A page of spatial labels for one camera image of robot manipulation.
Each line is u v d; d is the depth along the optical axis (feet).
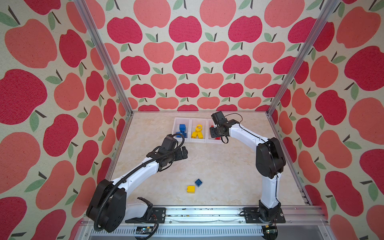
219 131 2.68
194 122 3.67
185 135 3.43
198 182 2.76
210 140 3.24
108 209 1.33
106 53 2.89
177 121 3.56
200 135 3.43
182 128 3.45
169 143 2.15
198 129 3.53
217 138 3.47
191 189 2.65
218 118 2.52
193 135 3.41
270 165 1.74
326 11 2.31
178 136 3.47
